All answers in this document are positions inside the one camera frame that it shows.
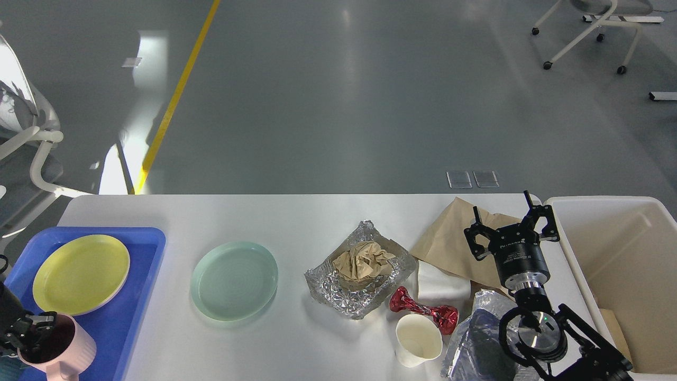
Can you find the crumpled aluminium foil tray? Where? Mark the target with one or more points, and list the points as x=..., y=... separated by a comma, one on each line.
x=357, y=299

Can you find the brown paper bag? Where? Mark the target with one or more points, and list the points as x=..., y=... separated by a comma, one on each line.
x=444, y=246

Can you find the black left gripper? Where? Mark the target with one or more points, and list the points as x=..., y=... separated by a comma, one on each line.
x=22, y=330

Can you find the pink mug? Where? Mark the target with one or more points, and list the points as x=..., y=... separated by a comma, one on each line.
x=65, y=354

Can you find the beige waste bin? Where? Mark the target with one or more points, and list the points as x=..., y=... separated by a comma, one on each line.
x=623, y=254

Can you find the white napkin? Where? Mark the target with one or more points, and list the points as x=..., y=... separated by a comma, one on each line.
x=436, y=286

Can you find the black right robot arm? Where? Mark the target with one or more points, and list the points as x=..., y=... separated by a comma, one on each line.
x=557, y=344

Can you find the red foil wrapper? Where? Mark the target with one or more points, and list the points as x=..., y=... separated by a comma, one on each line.
x=445, y=317

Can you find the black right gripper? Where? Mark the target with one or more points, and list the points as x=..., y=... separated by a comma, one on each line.
x=517, y=256

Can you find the white bar on floor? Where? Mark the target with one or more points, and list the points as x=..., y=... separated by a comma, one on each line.
x=662, y=96

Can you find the light green plate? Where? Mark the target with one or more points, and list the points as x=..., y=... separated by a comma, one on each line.
x=234, y=281

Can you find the white paper cup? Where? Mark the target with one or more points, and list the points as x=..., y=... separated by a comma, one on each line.
x=418, y=340

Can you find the white office chair right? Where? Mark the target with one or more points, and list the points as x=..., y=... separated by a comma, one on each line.
x=620, y=14

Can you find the yellow plate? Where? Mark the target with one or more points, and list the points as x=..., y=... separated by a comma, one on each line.
x=82, y=275

